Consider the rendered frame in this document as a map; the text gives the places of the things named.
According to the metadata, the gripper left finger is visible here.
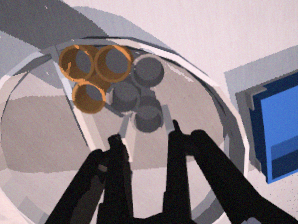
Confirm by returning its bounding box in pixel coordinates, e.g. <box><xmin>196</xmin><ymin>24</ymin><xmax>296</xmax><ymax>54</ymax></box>
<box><xmin>45</xmin><ymin>113</ymin><xmax>136</xmax><ymax>224</ymax></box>

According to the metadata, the blue shallow tray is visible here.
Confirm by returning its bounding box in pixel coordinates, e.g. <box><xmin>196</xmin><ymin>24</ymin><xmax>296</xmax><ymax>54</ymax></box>
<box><xmin>244</xmin><ymin>72</ymin><xmax>298</xmax><ymax>184</ymax></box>

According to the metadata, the bronze bushing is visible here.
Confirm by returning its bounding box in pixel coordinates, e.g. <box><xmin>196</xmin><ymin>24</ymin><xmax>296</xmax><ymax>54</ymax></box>
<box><xmin>72</xmin><ymin>75</ymin><xmax>111</xmax><ymax>114</ymax></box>
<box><xmin>59</xmin><ymin>45</ymin><xmax>99</xmax><ymax>82</ymax></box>
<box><xmin>94</xmin><ymin>45</ymin><xmax>134</xmax><ymax>83</ymax></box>

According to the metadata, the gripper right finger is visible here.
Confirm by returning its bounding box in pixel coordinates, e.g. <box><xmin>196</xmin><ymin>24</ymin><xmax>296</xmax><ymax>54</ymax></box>
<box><xmin>161</xmin><ymin>104</ymin><xmax>298</xmax><ymax>224</ymax></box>

